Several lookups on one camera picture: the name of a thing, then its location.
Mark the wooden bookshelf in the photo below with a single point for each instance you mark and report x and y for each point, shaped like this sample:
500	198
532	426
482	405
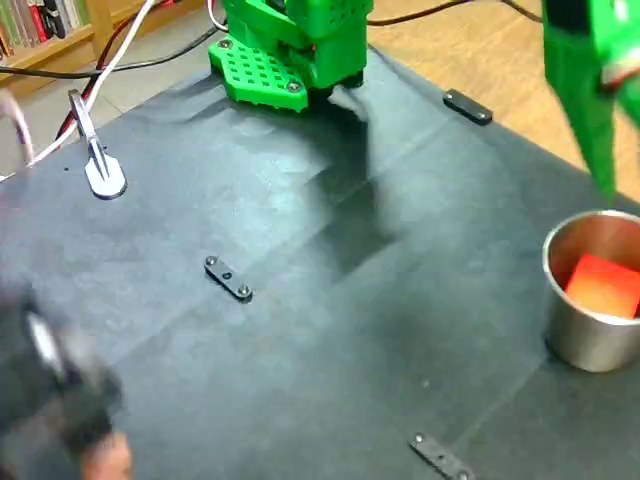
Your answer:
65	42

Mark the blurred black camera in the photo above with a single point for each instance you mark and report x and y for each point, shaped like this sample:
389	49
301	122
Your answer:
55	400

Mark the black flat screwed plate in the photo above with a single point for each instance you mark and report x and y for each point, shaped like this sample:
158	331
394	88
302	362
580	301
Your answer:
440	457
227	277
467	107

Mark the stainless steel cup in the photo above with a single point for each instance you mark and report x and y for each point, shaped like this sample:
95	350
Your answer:
585	345

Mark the red cube block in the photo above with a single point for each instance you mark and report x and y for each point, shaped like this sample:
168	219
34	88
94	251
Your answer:
602	290

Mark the black table mat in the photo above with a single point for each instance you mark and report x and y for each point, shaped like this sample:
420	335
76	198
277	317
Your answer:
300	350

